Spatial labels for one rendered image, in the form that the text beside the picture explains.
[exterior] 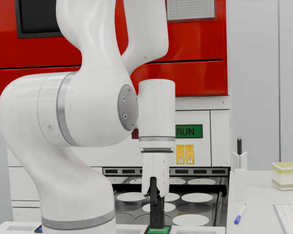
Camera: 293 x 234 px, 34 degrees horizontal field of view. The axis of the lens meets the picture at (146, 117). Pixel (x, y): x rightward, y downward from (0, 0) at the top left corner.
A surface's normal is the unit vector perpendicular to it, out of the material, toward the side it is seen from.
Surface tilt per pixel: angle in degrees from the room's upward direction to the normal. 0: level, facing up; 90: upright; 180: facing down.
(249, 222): 0
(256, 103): 90
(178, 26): 90
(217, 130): 90
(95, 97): 70
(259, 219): 0
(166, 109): 81
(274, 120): 90
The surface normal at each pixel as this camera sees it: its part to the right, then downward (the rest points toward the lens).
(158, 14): 0.57, 0.13
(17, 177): -0.18, 0.13
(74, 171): 0.21, -0.89
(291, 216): -0.04, -0.99
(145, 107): -0.51, -0.08
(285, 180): 0.07, 0.12
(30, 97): -0.39, -0.34
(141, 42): -0.37, 0.28
